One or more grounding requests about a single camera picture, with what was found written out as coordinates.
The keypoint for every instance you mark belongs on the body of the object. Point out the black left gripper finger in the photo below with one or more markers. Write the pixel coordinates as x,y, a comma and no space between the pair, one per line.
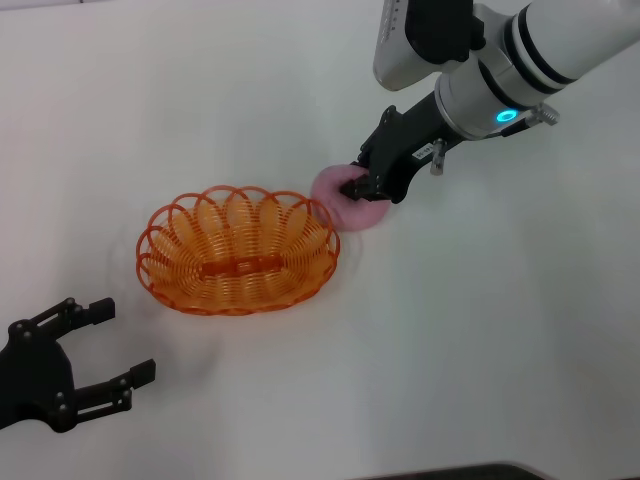
100,397
97,311

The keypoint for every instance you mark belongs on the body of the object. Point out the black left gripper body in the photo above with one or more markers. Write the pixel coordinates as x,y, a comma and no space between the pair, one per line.
35,375

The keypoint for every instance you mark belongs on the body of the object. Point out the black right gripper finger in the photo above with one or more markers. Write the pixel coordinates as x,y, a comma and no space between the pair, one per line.
362,189
360,166

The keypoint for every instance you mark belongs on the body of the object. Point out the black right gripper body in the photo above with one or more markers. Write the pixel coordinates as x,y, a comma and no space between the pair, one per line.
405,140

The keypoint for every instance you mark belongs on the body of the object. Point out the pink peach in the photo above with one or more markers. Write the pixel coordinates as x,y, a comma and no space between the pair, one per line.
360,216

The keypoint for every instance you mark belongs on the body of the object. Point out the orange plastic woven basket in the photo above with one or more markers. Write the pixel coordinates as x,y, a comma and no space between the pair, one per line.
235,250

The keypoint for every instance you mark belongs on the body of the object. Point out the dark curved robot edge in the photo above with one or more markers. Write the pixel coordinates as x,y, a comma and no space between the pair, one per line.
450,472

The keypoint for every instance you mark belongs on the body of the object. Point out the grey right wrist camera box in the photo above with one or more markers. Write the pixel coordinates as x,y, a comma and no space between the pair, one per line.
400,50

